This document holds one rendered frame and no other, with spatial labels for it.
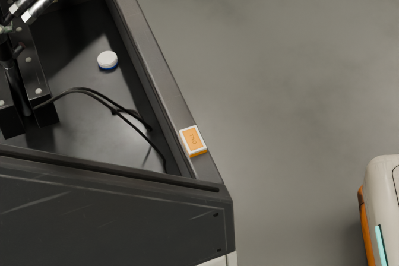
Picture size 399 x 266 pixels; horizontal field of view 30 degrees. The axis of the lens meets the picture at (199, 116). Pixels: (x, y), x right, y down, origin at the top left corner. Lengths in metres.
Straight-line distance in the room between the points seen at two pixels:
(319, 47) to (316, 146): 0.43
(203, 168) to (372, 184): 0.90
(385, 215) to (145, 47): 0.86
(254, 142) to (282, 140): 0.09
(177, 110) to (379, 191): 0.86
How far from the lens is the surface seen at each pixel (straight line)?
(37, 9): 1.20
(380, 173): 2.00
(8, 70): 1.27
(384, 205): 1.95
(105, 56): 1.49
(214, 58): 2.61
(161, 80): 1.29
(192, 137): 1.19
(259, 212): 2.23
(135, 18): 1.40
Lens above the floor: 1.92
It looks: 52 degrees down
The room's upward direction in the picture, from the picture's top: 6 degrees counter-clockwise
